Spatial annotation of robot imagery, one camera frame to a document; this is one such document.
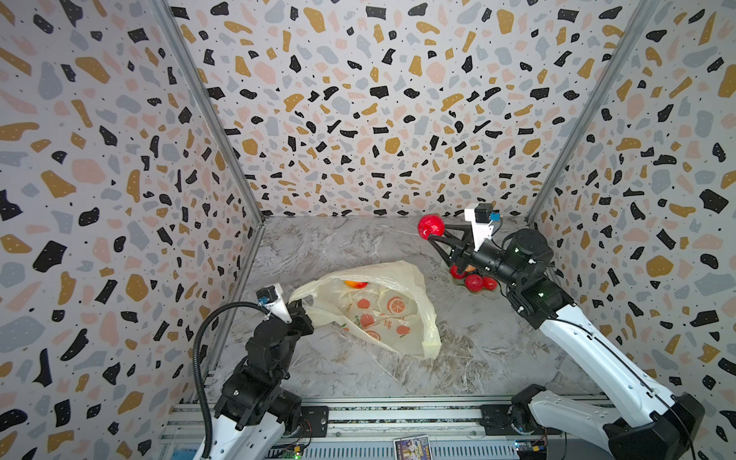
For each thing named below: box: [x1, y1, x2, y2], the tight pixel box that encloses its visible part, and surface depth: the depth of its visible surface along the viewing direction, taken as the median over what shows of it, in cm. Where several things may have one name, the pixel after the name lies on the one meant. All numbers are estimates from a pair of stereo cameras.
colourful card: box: [392, 435, 433, 460], surface depth 70 cm
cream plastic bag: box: [290, 260, 442, 361], surface depth 78 cm
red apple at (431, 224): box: [417, 213, 446, 241], surface depth 64 cm
